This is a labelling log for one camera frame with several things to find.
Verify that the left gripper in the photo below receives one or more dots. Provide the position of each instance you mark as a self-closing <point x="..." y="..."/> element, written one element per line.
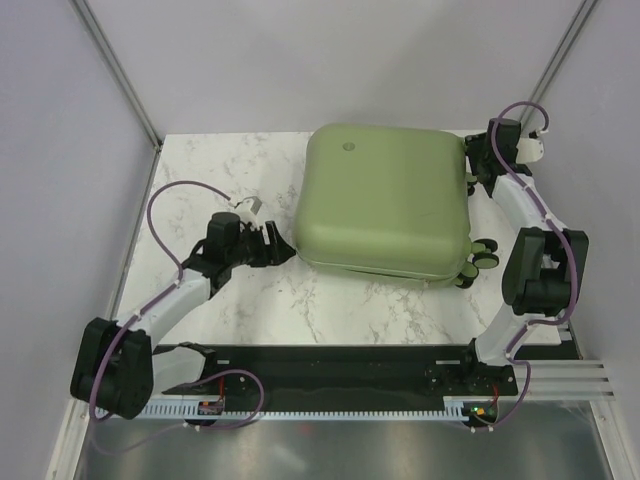
<point x="274" y="253"/>

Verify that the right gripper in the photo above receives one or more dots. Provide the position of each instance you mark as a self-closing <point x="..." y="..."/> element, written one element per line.
<point x="474" y="143"/>

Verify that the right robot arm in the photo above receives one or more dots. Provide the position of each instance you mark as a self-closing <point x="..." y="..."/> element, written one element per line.
<point x="542" y="278"/>

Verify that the aluminium frame post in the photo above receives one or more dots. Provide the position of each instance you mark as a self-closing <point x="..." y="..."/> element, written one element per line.
<point x="563" y="49"/>
<point x="99" y="38"/>

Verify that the green suitcase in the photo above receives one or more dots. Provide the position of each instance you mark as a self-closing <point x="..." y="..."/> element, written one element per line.
<point x="387" y="201"/>

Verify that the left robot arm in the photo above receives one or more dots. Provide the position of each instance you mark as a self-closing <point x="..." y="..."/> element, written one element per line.
<point x="117" y="369"/>

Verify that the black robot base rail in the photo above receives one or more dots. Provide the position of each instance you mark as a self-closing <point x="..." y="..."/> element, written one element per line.
<point x="375" y="378"/>

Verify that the left aluminium frame post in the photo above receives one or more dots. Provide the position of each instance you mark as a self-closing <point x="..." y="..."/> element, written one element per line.
<point x="99" y="38"/>

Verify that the green suitcase wheel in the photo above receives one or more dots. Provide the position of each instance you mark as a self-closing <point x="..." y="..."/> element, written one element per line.
<point x="467" y="276"/>
<point x="484" y="254"/>

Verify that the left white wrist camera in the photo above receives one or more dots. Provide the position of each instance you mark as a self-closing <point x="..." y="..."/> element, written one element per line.
<point x="247" y="210"/>

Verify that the right aluminium frame post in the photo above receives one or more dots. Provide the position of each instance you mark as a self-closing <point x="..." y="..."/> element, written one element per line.
<point x="563" y="49"/>

